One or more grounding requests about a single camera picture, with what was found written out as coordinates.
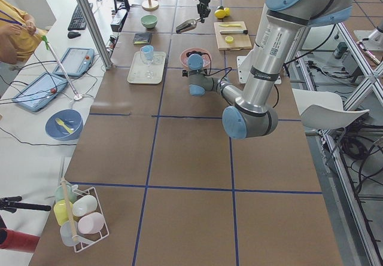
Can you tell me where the teach pendant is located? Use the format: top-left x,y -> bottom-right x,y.
12,72 -> 68,112
60,47 -> 95,78

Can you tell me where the yellow cup in rack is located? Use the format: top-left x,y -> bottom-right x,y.
53,200 -> 69,226

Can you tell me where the yellow lemon near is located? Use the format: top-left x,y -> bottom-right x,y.
214,9 -> 226,19

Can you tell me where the grey cup in rack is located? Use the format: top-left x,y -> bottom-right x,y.
60,221 -> 78,247

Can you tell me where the steel ice scoop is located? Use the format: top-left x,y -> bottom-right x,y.
176,18 -> 200,34

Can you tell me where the red fire extinguisher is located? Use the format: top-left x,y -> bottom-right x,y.
1,218 -> 39,253

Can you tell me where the cream bear tray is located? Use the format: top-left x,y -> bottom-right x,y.
127,51 -> 166,85

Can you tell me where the green cup in rack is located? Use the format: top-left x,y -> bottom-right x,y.
54,182 -> 78,203

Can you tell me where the pink bowl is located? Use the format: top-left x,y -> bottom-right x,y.
180,48 -> 211,69

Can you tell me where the yellow lemon far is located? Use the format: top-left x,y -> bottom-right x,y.
223,7 -> 230,17

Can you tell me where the light blue cup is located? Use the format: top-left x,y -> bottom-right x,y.
140,45 -> 154,62

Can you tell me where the green bowl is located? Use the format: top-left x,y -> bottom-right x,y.
141,14 -> 158,29

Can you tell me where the white cup rack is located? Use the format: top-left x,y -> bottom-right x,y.
60,179 -> 110,253

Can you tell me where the wooden mug tree stand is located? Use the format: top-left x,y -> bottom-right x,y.
141,0 -> 159,11

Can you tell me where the person in yellow shirt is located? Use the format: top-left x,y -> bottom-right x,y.
1,0 -> 45,65

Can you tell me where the pink cup in rack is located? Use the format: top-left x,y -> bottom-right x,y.
78,212 -> 105,234

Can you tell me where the yellow lemon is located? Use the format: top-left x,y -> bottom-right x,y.
214,9 -> 226,19
223,7 -> 230,17

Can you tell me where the white chair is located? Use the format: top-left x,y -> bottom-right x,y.
292,88 -> 370,130

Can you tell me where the yellow plastic knife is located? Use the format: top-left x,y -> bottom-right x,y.
219,24 -> 242,27

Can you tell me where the white cup in rack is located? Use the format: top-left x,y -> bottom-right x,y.
72,195 -> 98,217

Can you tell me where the blue bowl off table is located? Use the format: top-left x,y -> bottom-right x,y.
45,109 -> 83,141

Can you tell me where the aluminium frame post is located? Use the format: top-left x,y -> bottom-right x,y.
76,0 -> 113,70

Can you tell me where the wooden cutting board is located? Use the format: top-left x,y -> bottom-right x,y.
214,21 -> 253,51

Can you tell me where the black keyboard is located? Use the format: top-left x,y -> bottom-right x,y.
67,5 -> 87,31

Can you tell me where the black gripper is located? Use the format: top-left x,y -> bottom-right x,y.
197,0 -> 211,23

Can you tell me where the teach pendant near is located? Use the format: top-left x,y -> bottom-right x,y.
12,72 -> 68,112

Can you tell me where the grey yellow cloth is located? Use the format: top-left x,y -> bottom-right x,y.
133,32 -> 152,45

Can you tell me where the clear wine glass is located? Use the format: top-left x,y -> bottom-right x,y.
141,59 -> 154,79

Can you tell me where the lemon half slice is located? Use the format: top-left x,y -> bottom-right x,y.
225,36 -> 235,44

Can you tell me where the black computer mouse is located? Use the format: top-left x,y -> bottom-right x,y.
67,31 -> 81,39

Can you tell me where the green tipped metal rod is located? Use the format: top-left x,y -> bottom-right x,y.
41,35 -> 83,101

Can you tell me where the steel cylinder muddler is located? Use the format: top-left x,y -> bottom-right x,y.
220,29 -> 248,35

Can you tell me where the black camera tripod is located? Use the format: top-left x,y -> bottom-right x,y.
1,196 -> 51,213

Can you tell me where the teach pendant far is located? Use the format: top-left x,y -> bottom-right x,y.
60,47 -> 95,78

